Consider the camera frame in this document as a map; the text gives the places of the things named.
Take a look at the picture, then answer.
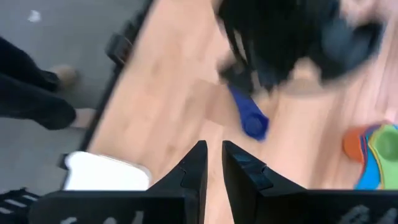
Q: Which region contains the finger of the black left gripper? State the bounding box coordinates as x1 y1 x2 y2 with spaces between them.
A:
218 60 253 93

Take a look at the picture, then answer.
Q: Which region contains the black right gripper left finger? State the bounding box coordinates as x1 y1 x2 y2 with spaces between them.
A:
149 140 209 191

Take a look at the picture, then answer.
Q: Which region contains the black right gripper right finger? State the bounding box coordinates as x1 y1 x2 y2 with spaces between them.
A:
221 141 307 192

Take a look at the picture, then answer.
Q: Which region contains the dark blue measuring cup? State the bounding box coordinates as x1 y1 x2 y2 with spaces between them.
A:
228 84 270 142

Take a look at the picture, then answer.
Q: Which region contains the orange measuring cup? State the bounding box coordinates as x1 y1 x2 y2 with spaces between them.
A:
343 126 369 164

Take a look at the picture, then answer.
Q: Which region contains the large blue measuring cup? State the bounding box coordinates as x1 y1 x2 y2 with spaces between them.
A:
354 130 382 190

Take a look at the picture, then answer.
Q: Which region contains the yellow measuring cup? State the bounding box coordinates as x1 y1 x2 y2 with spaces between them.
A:
368 124 386 190

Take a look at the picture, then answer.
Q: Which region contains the green measuring cup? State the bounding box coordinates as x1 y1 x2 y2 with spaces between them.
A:
369 123 398 190

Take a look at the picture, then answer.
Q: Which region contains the white plastic basket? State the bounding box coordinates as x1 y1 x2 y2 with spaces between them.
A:
63 151 152 192

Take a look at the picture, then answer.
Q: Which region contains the person's shoe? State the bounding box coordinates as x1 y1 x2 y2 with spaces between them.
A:
49 64 79 91
70 107 96 129

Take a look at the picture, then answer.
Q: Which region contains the person's leg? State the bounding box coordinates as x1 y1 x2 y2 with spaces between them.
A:
0 73 77 131
0 35 63 93

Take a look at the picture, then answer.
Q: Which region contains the black hazard-striped platform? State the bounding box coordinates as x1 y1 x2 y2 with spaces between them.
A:
0 186 41 224

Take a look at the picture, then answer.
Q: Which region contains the white floor scrap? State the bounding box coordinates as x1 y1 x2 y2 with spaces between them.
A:
27 9 42 23

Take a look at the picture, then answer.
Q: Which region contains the black aluminium table frame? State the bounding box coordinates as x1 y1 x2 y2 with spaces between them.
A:
57 0 155 170

